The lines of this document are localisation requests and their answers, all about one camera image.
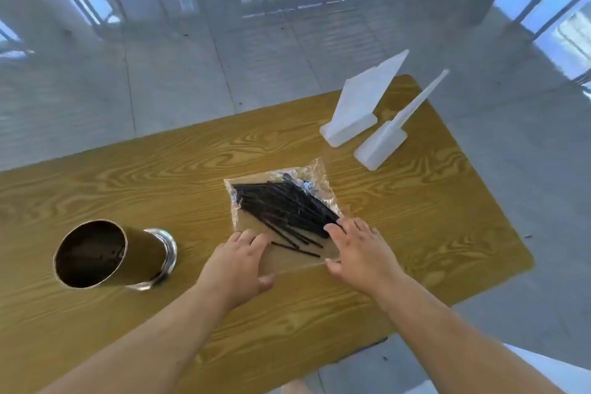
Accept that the person's right forearm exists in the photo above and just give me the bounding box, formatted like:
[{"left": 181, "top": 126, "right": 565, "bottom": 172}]
[{"left": 376, "top": 275, "right": 566, "bottom": 394}]

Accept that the gold metal cylinder cup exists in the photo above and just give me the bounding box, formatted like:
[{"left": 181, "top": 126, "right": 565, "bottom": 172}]
[{"left": 53, "top": 219, "right": 178, "bottom": 292}]

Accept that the person's right hand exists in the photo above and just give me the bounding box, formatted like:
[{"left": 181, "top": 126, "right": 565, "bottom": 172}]
[{"left": 323, "top": 217, "right": 407, "bottom": 302}]

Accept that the clear plastic bag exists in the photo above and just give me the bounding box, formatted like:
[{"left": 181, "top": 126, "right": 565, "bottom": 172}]
[{"left": 223, "top": 158, "right": 344, "bottom": 275}]

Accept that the narrow white plastic stand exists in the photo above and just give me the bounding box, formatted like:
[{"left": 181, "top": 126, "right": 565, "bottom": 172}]
[{"left": 354, "top": 69, "right": 450, "bottom": 172}]

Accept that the person's left hand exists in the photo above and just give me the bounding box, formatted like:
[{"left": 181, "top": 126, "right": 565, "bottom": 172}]
[{"left": 198, "top": 228, "right": 275, "bottom": 312}]

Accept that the bundle of black straws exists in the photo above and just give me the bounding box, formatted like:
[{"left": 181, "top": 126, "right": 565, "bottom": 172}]
[{"left": 231, "top": 173, "right": 342, "bottom": 259}]

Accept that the wide white plastic stand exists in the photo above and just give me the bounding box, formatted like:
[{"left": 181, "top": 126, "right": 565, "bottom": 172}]
[{"left": 320, "top": 49, "right": 410, "bottom": 148}]

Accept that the person's left forearm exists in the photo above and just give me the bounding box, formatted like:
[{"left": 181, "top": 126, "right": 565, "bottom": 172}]
[{"left": 39, "top": 279, "right": 231, "bottom": 394}]

